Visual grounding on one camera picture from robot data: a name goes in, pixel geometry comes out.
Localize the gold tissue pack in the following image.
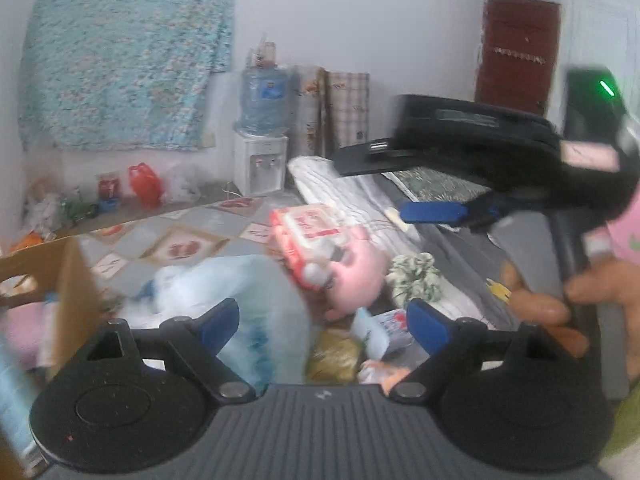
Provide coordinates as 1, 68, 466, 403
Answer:
306, 330, 363, 385

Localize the person right hand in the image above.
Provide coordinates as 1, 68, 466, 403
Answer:
501, 257, 639, 377

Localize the green patterned pillow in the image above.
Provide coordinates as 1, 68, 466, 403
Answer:
384, 168, 488, 203

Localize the white stitched quilt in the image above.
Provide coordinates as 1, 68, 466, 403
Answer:
288, 156, 422, 258

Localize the large white plastic bag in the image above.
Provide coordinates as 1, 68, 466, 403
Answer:
118, 255, 312, 391

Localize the green white scrunchie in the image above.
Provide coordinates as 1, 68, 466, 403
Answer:
385, 252, 442, 309

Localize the pink spotted quilt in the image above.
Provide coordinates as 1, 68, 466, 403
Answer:
585, 210, 640, 266

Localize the grey blanket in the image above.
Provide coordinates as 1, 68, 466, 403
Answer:
380, 171, 566, 331

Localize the pink plush pig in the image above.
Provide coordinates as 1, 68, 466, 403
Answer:
324, 226, 390, 322

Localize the red white wipes pack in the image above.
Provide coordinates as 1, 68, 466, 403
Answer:
270, 204, 356, 289

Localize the checkered folded mat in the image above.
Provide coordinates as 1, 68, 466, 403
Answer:
288, 66, 370, 158

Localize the brown wooden door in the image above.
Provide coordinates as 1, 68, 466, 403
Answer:
475, 0, 561, 116

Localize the red plastic bag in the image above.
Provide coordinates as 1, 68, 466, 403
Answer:
128, 162, 163, 209

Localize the white water dispenser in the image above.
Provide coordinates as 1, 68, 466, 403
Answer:
233, 128, 288, 196

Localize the brown cardboard box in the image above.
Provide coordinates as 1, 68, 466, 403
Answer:
0, 236, 104, 380

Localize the red can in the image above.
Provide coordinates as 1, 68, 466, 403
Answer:
98, 172, 120, 202

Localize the teal floral hanging cloth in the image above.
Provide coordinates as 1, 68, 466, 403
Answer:
18, 0, 234, 152

